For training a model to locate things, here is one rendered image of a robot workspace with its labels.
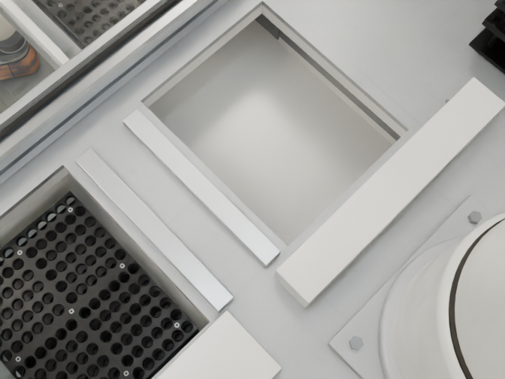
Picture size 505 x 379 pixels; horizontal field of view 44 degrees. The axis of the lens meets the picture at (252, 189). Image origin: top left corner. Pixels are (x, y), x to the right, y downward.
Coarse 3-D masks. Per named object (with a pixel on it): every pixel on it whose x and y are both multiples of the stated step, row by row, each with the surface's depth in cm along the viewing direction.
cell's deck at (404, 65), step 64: (256, 0) 78; (320, 0) 79; (384, 0) 79; (448, 0) 79; (192, 64) 77; (320, 64) 78; (384, 64) 76; (448, 64) 76; (0, 192) 70; (448, 192) 71; (384, 256) 68; (256, 320) 66; (320, 320) 66
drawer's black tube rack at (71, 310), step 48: (48, 240) 73; (96, 240) 73; (0, 288) 71; (48, 288) 71; (96, 288) 71; (144, 288) 71; (0, 336) 69; (48, 336) 69; (96, 336) 69; (144, 336) 69; (192, 336) 72
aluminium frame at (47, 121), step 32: (192, 0) 73; (224, 0) 77; (160, 32) 72; (96, 64) 70; (128, 64) 71; (64, 96) 69; (96, 96) 72; (32, 128) 67; (64, 128) 71; (0, 160) 66
